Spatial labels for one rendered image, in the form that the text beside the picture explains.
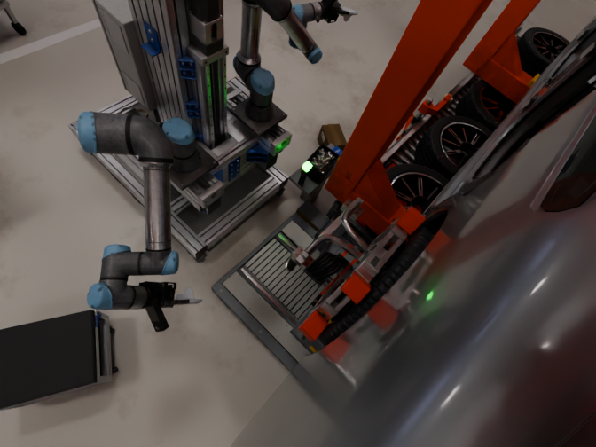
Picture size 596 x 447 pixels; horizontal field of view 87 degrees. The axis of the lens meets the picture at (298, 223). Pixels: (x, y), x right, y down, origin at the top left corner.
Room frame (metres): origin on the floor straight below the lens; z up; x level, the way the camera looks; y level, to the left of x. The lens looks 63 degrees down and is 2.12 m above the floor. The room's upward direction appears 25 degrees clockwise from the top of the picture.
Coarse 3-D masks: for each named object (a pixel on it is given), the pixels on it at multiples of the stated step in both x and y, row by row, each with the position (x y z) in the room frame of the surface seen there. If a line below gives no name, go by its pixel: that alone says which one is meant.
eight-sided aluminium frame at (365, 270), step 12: (396, 228) 0.68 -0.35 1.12; (372, 240) 0.81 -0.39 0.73; (384, 240) 0.60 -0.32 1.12; (396, 240) 0.63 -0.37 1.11; (372, 252) 0.54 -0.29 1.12; (360, 264) 0.48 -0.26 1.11; (372, 276) 0.45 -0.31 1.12; (324, 300) 0.44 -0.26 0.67; (348, 300) 0.37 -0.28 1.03; (324, 312) 0.31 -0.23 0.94; (336, 312) 0.32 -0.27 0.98
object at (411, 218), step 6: (408, 210) 0.78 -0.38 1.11; (414, 210) 0.78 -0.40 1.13; (402, 216) 0.76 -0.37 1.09; (408, 216) 0.76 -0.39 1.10; (414, 216) 0.77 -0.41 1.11; (420, 216) 0.77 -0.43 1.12; (396, 222) 0.74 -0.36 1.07; (402, 222) 0.74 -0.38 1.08; (408, 222) 0.75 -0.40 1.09; (414, 222) 0.75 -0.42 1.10; (420, 222) 0.76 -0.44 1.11; (402, 228) 0.72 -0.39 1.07; (408, 228) 0.73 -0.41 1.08; (414, 228) 0.73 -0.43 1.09
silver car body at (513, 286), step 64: (576, 64) 1.77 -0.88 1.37; (512, 128) 1.65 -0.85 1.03; (576, 128) 0.75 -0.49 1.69; (448, 192) 1.14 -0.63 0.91; (512, 192) 0.56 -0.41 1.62; (576, 192) 0.49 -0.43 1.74; (448, 256) 0.38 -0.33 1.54; (512, 256) 0.33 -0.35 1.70; (576, 256) 0.33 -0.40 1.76; (384, 320) 0.22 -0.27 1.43; (448, 320) 0.20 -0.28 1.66; (512, 320) 0.21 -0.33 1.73; (576, 320) 0.23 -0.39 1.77; (320, 384) 0.06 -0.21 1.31; (384, 384) 0.07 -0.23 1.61; (448, 384) 0.10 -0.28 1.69; (512, 384) 0.12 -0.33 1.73; (576, 384) 0.15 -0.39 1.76
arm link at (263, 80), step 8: (248, 72) 1.21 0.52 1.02; (256, 72) 1.20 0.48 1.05; (264, 72) 1.22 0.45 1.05; (248, 80) 1.18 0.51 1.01; (256, 80) 1.16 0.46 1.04; (264, 80) 1.18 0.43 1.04; (272, 80) 1.21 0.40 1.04; (248, 88) 1.16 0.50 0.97; (256, 88) 1.14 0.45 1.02; (264, 88) 1.15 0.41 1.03; (272, 88) 1.19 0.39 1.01; (256, 96) 1.14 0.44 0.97; (264, 96) 1.15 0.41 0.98; (272, 96) 1.21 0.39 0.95; (256, 104) 1.14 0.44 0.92; (264, 104) 1.15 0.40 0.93
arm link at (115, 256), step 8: (112, 248) 0.17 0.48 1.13; (120, 248) 0.18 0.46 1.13; (128, 248) 0.19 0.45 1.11; (104, 256) 0.14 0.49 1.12; (112, 256) 0.15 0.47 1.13; (120, 256) 0.16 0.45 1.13; (128, 256) 0.17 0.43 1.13; (136, 256) 0.18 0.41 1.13; (104, 264) 0.12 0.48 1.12; (112, 264) 0.13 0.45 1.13; (120, 264) 0.14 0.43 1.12; (128, 264) 0.15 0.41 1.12; (136, 264) 0.16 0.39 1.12; (104, 272) 0.10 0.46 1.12; (112, 272) 0.11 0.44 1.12; (120, 272) 0.12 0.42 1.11; (128, 272) 0.13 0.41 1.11; (136, 272) 0.14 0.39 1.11
